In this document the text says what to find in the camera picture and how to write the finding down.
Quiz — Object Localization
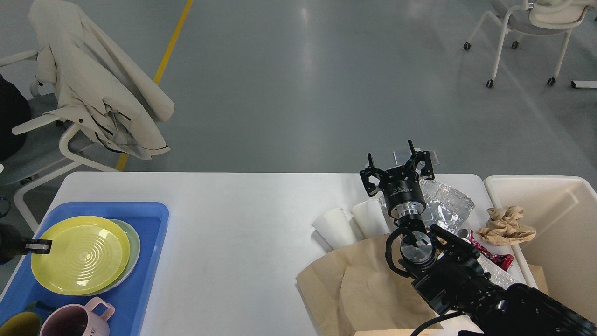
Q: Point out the crumpled brown paper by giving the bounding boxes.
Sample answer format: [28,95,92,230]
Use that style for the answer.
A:
[476,206,537,246]

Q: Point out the left white paper cup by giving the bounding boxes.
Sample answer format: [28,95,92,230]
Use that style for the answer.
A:
[312,208,358,250]

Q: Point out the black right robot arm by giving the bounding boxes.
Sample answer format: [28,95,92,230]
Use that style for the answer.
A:
[360,141,596,336]

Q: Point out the white paper cup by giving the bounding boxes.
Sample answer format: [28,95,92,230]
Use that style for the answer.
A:
[350,198,390,239]
[312,208,358,250]

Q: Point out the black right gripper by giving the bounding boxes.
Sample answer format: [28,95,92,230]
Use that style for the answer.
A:
[360,140,435,219]

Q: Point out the beige coat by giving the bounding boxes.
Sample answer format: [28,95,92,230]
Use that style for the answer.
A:
[28,0,175,160]

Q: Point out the white chair background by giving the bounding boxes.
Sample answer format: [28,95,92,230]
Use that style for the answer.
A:
[463,0,596,89]

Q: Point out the white waste bin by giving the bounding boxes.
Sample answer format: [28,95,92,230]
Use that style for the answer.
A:
[484,175,597,322]

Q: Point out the crumpled foil bag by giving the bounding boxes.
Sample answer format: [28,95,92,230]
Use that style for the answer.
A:
[393,179,475,233]
[477,255,518,290]

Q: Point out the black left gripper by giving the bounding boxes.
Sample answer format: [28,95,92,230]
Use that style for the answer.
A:
[0,224,53,265]

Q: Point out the person in dark clothes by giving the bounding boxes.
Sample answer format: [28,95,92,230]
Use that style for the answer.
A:
[0,76,32,161]

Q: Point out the red snack wrapper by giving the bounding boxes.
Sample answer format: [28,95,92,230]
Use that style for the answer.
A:
[466,230,514,272]

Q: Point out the brown paper bag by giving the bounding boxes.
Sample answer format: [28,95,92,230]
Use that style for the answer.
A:
[296,235,435,336]

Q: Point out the pink mug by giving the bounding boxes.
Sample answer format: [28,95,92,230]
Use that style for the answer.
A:
[39,296,116,336]

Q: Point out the right white paper cup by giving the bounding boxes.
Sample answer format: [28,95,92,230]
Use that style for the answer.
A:
[350,198,390,239]

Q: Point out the yellow plastic plate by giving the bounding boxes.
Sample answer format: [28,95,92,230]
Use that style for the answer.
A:
[30,216,132,296]

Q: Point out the pale green plate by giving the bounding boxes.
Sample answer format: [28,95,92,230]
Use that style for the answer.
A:
[83,218,141,296]

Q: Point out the dark green mug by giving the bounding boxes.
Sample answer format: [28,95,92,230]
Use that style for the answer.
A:
[0,301,56,336]

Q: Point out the blue plastic tray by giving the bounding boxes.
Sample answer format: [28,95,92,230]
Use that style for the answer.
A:
[0,202,169,336]

